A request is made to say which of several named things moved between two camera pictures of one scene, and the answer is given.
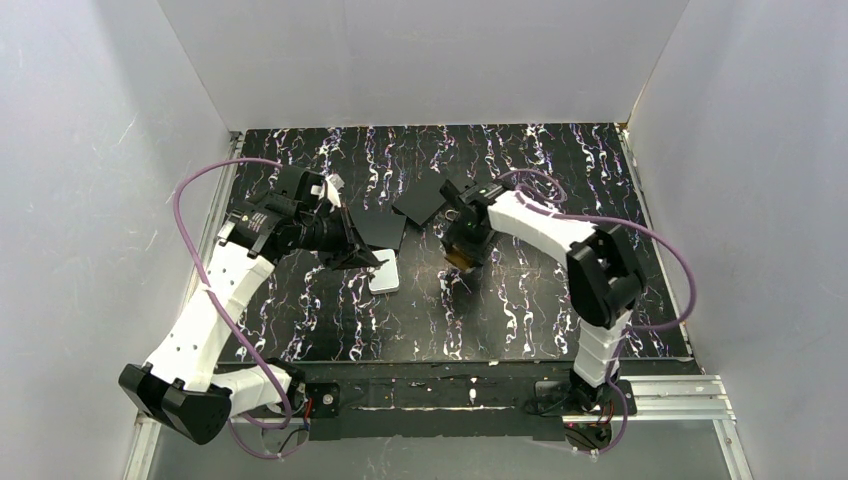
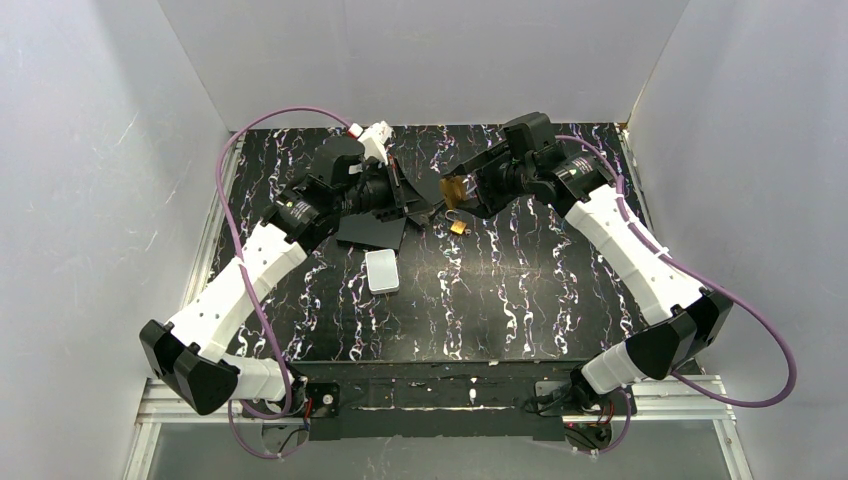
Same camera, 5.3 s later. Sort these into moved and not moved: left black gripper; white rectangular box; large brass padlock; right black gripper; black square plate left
Moved: left black gripper; right black gripper; large brass padlock
Not moved: white rectangular box; black square plate left
